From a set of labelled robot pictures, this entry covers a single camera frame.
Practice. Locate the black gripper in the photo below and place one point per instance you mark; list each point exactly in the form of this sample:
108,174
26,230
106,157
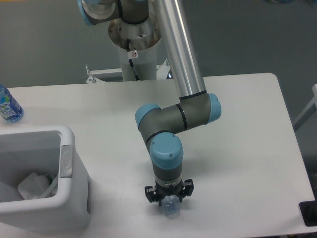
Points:
158,192

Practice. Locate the clear crushed plastic bottle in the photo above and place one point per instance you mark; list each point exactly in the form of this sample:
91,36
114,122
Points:
171,206

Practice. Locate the clear plastic wrapper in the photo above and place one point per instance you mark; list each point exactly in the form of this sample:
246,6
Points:
49,190

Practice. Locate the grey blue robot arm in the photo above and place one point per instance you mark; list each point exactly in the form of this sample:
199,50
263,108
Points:
159,126

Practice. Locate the white trash can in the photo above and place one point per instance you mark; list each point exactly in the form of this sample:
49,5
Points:
49,151

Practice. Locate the white tissue in bin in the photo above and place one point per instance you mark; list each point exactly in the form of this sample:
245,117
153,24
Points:
33,186

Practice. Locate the black object at table edge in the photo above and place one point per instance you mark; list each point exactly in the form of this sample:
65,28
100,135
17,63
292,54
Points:
309,212

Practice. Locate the blue labelled water bottle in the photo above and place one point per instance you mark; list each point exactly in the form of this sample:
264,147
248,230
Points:
10,109

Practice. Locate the white pedestal base frame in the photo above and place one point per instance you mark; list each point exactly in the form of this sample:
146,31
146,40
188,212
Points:
115,75

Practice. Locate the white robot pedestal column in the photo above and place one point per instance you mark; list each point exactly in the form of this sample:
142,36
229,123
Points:
137,46

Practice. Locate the white frame at right edge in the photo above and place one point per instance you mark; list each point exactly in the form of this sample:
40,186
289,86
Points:
307,111

